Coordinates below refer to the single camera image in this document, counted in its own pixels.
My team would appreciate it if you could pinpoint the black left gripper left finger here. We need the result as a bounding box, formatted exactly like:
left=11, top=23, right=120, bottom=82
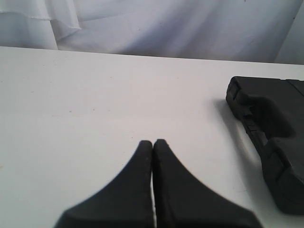
left=56, top=141, right=152, bottom=228

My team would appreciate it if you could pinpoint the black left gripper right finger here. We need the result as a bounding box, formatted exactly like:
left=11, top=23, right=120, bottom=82
left=152, top=139, right=260, bottom=228

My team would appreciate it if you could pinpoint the black plastic tool case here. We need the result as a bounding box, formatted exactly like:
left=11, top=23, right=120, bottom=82
left=226, top=76, right=304, bottom=215

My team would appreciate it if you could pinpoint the white backdrop curtain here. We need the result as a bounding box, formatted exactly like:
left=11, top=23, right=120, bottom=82
left=0, top=0, right=304, bottom=64

